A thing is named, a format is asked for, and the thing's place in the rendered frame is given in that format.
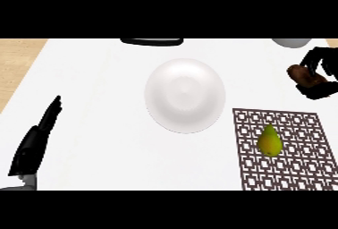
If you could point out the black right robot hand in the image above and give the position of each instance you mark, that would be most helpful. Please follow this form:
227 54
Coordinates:
317 89

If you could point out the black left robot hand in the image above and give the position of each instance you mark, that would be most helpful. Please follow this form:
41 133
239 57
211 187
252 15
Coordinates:
31 146

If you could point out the brown sweet potato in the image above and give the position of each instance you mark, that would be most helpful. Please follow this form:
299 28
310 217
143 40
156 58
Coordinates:
305 76

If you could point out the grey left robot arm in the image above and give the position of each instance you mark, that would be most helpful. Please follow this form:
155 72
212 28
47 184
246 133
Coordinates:
26 183

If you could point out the brown patterned placemat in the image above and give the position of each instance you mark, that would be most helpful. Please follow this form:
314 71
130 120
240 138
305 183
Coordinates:
298 167

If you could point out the white plate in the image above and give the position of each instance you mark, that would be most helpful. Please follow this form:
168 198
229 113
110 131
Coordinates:
184 95

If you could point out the grey round object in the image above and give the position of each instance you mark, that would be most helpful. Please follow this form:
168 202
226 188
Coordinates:
289 42

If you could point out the green pear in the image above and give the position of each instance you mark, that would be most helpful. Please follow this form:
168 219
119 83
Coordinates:
268 143

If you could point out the black flat object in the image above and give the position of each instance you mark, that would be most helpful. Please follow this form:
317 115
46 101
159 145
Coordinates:
152 41

